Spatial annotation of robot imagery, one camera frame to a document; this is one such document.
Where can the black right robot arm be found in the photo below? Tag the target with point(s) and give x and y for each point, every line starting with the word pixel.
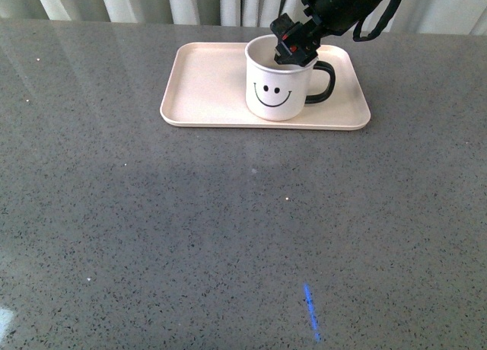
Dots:
pixel 342 15

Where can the white smiley mug black handle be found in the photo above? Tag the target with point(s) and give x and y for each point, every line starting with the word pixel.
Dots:
pixel 277 92

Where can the white pleated curtain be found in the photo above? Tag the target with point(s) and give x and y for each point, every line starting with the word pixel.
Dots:
pixel 412 16

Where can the cream rectangular plastic tray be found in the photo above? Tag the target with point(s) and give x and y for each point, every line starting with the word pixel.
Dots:
pixel 206 88

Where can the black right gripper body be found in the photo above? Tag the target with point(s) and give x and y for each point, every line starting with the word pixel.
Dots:
pixel 297 43

